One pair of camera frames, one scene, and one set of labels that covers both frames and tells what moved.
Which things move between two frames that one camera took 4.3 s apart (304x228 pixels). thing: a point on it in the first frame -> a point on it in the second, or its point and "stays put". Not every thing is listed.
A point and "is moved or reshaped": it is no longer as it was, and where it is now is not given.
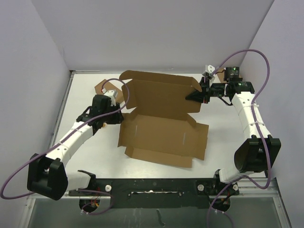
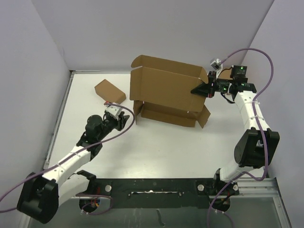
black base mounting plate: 159,193 stays put
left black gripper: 117,118 -> 119,122
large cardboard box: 159,128 is moved or reshaped
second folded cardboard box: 221,75 stays put
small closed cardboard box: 109,86 stays put
